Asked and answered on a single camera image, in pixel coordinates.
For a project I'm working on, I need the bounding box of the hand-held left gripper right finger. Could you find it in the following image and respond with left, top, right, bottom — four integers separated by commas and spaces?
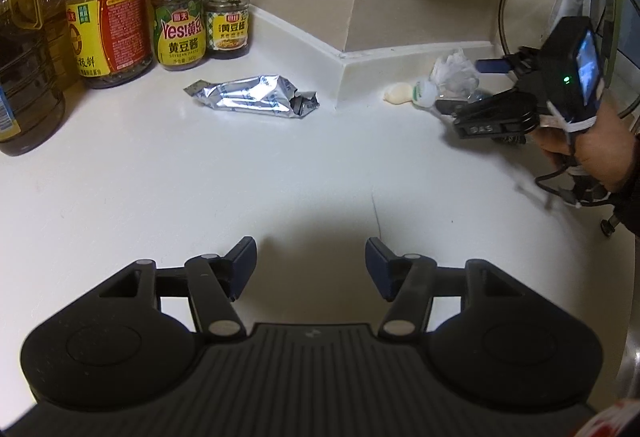
365, 237, 526, 340

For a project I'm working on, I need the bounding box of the small checkered lid sauce jar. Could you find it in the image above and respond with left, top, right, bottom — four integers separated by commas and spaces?
202, 0, 250, 61

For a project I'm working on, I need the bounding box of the person's right hand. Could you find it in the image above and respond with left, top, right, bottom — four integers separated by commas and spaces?
530, 107, 639, 193

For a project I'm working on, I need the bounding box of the red and white cloth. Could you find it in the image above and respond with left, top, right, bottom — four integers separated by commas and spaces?
580, 398, 640, 437

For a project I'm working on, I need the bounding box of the oil bottle with orange handle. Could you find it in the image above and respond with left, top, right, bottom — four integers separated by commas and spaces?
65, 0, 155, 90

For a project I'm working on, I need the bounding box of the oil bottle with blue label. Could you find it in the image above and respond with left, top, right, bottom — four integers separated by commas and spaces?
0, 0, 67, 157

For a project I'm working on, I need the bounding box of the silver foil packet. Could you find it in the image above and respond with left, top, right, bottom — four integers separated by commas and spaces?
183, 73, 320, 121

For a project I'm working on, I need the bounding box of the green label sauce jar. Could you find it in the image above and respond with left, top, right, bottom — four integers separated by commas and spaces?
150, 0, 207, 72

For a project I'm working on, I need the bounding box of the crushed clear plastic bottle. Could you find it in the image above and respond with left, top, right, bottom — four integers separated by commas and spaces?
412, 48, 482, 109

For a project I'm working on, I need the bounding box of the black cable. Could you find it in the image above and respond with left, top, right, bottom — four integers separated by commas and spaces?
535, 157, 619, 211

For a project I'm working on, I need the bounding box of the small cream white roll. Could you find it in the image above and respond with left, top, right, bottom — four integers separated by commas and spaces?
383, 82, 415, 106

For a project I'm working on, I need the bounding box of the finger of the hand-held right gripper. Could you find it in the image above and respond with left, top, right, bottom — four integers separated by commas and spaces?
475, 46, 543, 80
435, 90, 516, 118

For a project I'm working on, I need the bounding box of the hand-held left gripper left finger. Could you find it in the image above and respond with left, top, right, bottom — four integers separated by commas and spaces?
97, 236, 259, 340

